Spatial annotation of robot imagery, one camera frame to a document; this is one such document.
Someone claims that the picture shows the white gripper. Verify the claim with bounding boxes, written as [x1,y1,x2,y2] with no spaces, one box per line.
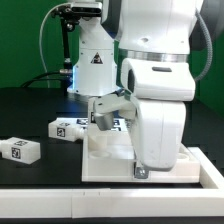
[129,98,186,179]

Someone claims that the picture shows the white square tabletop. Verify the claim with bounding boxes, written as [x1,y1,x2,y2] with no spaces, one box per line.
[81,126,202,184]

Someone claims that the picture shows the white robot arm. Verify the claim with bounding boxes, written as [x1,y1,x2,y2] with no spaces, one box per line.
[82,0,204,182]

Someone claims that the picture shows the paper sheet with markers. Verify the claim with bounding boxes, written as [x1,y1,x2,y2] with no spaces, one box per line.
[55,116,134,134]

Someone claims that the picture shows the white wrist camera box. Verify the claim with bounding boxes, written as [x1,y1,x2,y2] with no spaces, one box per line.
[93,94,136,121]

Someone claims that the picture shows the black floor cables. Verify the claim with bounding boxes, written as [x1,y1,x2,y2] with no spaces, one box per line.
[20,70,73,89]

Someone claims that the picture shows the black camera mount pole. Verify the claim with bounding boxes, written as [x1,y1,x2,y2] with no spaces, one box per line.
[51,3,80,75]

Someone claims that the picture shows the grey rear camera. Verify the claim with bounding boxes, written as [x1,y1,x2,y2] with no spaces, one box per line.
[71,1,102,17]

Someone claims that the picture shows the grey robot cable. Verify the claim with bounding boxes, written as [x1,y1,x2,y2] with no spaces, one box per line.
[38,2,71,88]

